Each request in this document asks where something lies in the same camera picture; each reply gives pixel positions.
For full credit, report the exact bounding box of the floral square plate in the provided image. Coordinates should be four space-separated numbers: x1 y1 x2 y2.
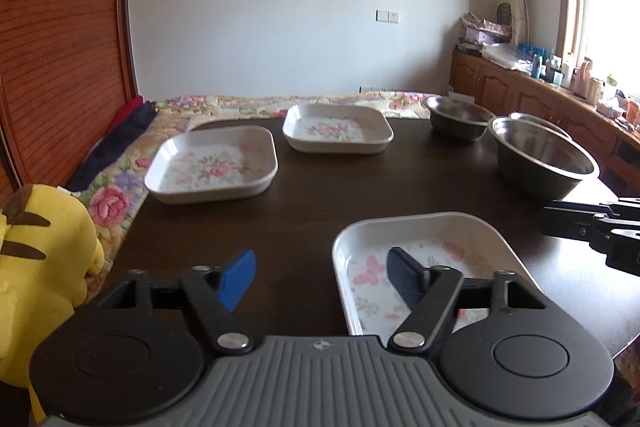
144 124 279 205
331 210 542 341
282 104 395 155

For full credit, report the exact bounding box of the large steel bowl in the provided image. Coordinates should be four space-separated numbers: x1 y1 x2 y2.
488 117 600 200

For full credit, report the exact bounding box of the small steel bowl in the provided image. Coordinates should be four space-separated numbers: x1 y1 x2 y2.
509 112 572 140

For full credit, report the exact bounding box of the medium steel bowl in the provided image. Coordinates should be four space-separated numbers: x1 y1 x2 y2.
426 95 495 143

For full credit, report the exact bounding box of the wooden sideboard cabinet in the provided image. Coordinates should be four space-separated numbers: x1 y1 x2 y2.
449 51 639 197

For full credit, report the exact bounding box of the floral bed quilt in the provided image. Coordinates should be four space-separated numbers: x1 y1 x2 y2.
72 91 428 272

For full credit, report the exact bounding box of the pink bottle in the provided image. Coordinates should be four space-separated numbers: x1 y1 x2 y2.
572 57 592 100

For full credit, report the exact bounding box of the yellow plush toy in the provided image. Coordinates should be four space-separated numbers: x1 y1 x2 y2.
1 184 104 426

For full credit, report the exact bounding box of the navy folded cloth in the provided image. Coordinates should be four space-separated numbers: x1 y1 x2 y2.
65 102 157 192

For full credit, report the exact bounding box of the white paper bag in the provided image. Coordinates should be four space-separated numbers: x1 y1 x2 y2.
447 91 475 104

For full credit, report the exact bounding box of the red folded cloth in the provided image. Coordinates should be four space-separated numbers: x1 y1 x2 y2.
105 95 144 135

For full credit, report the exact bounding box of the white power strip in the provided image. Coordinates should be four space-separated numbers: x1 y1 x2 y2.
358 86 399 93

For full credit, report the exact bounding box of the stack of papers and boxes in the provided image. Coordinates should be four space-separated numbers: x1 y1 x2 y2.
454 12 512 56

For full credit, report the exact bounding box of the wooden louvered wardrobe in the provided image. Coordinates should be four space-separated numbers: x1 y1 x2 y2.
1 0 138 196

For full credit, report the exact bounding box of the wall switch socket plate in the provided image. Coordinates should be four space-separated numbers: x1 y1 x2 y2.
375 10 399 24

